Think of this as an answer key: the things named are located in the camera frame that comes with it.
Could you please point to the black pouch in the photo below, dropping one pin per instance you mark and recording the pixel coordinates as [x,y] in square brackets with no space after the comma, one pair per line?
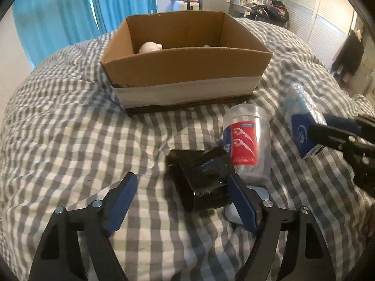
[200,177]

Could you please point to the white louvered wardrobe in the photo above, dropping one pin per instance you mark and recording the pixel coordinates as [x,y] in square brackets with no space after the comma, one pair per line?
[322,24]

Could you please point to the blue curtain left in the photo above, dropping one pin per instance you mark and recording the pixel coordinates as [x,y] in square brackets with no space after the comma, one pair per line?
[45,26]

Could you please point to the white drawer cabinet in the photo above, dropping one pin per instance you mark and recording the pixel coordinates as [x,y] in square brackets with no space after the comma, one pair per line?
[180,5]

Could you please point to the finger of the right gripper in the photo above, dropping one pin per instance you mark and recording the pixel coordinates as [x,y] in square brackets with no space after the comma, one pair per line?
[342,122]
[341,137]

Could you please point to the clear floss pick jar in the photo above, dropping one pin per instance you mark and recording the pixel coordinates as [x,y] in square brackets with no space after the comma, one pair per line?
[246,138]

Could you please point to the grey checkered bed quilt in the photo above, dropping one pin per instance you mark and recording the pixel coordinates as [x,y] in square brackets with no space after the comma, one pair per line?
[65,141]

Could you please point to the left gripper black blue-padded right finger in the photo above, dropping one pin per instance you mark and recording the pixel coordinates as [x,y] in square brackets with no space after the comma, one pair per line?
[306,256]

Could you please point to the pile of dark clothes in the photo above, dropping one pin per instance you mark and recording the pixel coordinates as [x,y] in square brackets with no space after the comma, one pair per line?
[274,13]

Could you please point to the grey mini fridge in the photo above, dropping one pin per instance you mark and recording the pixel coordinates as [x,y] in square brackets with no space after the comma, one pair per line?
[215,5]

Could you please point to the blue tissue pack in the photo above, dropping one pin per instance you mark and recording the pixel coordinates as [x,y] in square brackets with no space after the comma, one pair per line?
[300,112]

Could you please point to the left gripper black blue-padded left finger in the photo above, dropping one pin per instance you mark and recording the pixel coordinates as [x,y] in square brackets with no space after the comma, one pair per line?
[58,256]

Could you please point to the hanging black garment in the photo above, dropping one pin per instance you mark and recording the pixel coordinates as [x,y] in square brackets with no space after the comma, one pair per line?
[348,58]

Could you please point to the white earbud case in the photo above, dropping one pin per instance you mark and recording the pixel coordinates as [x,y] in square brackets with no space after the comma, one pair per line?
[230,211]

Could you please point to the brown cardboard box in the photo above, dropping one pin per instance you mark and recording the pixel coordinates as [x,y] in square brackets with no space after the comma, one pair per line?
[208,57]

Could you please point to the white plastic bottle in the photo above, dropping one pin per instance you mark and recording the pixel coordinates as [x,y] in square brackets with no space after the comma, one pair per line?
[149,47]

